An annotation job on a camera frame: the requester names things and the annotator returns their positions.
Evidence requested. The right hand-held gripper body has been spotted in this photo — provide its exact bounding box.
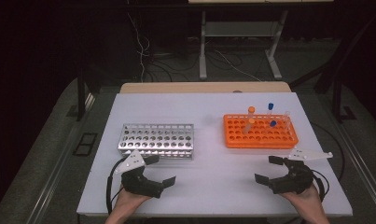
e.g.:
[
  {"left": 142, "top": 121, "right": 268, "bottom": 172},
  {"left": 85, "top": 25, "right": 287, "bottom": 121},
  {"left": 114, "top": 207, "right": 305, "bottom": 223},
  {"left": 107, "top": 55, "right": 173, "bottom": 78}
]
[{"left": 268, "top": 147, "right": 334, "bottom": 195}]

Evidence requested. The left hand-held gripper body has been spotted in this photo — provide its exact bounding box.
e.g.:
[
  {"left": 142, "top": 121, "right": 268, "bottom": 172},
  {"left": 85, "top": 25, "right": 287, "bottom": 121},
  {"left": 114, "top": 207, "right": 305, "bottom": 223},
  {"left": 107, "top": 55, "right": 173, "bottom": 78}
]
[{"left": 114, "top": 149, "right": 165, "bottom": 199}]

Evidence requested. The metal test tube rack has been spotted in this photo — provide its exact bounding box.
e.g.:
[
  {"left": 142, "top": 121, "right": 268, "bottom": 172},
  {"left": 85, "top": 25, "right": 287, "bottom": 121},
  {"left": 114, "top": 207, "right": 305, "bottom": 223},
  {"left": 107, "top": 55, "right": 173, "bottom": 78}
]
[{"left": 117, "top": 123, "right": 195, "bottom": 161}]

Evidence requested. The orange test tube rack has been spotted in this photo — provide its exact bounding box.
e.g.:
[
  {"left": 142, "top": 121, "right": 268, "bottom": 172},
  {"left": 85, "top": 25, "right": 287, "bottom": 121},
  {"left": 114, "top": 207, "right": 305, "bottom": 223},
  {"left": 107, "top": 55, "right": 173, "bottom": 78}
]
[{"left": 222, "top": 113, "right": 299, "bottom": 149}]

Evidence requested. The clear test tube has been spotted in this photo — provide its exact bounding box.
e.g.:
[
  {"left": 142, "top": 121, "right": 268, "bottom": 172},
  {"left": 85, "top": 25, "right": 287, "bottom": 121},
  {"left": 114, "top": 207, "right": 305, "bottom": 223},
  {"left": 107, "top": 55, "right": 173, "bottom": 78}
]
[{"left": 283, "top": 111, "right": 292, "bottom": 132}]

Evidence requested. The person's left hand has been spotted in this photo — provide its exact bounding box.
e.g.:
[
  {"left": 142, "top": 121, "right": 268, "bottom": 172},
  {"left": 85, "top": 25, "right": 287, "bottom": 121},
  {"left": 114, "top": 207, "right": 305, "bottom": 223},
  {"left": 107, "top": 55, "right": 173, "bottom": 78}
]
[{"left": 109, "top": 186, "right": 152, "bottom": 218}]

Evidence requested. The person's right hand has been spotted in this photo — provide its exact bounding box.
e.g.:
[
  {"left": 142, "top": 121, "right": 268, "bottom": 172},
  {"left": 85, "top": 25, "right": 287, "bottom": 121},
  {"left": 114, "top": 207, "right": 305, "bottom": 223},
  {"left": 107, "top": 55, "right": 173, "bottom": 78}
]
[{"left": 281, "top": 185, "right": 326, "bottom": 219}]

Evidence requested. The wooden table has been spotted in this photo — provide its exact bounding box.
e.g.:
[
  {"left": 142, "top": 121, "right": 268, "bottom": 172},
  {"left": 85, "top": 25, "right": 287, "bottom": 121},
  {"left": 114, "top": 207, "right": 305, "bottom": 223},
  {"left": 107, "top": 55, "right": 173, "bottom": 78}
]
[{"left": 119, "top": 81, "right": 292, "bottom": 94}]

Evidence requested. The black metal stand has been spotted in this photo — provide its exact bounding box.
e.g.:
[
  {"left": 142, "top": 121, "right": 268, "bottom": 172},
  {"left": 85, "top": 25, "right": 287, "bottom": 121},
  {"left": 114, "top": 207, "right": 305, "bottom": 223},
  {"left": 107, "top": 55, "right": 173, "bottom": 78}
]
[
  {"left": 77, "top": 66, "right": 103, "bottom": 122},
  {"left": 331, "top": 71, "right": 357, "bottom": 124}
]

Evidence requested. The grey metal stand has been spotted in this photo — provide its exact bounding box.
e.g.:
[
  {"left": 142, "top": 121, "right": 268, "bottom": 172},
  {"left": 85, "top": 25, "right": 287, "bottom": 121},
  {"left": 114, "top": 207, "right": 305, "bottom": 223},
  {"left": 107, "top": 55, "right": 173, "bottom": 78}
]
[{"left": 198, "top": 8, "right": 289, "bottom": 80}]

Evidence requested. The left hand-held gripper black cable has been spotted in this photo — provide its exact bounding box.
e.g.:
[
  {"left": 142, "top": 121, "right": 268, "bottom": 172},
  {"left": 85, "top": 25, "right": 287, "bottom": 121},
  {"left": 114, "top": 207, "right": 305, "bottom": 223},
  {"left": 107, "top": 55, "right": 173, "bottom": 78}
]
[{"left": 105, "top": 157, "right": 128, "bottom": 216}]

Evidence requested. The hand-held gripper black cable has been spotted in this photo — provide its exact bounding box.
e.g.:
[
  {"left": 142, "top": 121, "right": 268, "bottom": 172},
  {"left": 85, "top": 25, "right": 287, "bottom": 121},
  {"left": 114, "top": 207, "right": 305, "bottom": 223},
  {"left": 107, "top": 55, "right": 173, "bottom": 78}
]
[
  {"left": 105, "top": 157, "right": 128, "bottom": 216},
  {"left": 311, "top": 169, "right": 330, "bottom": 202}
]

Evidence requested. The right hand-held gripper black cable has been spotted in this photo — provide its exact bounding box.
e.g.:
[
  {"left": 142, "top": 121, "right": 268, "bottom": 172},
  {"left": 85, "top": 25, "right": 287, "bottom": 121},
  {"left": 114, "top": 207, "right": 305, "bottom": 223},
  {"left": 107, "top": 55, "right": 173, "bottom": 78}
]
[{"left": 311, "top": 169, "right": 330, "bottom": 202}]

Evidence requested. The black floor cable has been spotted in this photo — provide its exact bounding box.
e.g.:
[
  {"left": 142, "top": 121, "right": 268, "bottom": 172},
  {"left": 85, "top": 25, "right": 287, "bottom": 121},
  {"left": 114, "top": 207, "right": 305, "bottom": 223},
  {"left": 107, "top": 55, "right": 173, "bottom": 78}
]
[{"left": 311, "top": 122, "right": 346, "bottom": 181}]

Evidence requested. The black floor frame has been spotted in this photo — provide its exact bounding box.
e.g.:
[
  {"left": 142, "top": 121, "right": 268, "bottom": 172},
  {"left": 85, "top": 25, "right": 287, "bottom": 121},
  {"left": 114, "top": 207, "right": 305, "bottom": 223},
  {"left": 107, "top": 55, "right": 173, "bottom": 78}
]
[{"left": 73, "top": 133, "right": 99, "bottom": 157}]

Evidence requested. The aluminium floor rail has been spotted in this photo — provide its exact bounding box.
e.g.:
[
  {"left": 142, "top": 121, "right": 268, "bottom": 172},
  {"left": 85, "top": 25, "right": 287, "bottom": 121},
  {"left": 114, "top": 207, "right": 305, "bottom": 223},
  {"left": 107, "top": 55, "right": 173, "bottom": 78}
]
[
  {"left": 331, "top": 118, "right": 376, "bottom": 213},
  {"left": 26, "top": 92, "right": 96, "bottom": 224}
]

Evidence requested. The bundle of black cables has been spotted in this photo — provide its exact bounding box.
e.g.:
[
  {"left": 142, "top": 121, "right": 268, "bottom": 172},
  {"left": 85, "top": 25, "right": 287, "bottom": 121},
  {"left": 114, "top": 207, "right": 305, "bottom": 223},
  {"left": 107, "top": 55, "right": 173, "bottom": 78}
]
[{"left": 143, "top": 50, "right": 202, "bottom": 82}]

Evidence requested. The white cable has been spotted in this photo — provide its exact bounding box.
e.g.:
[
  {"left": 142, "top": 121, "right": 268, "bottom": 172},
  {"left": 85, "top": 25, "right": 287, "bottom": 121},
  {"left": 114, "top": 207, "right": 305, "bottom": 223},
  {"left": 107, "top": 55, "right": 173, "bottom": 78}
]
[
  {"left": 126, "top": 12, "right": 151, "bottom": 82},
  {"left": 213, "top": 49, "right": 263, "bottom": 82}
]

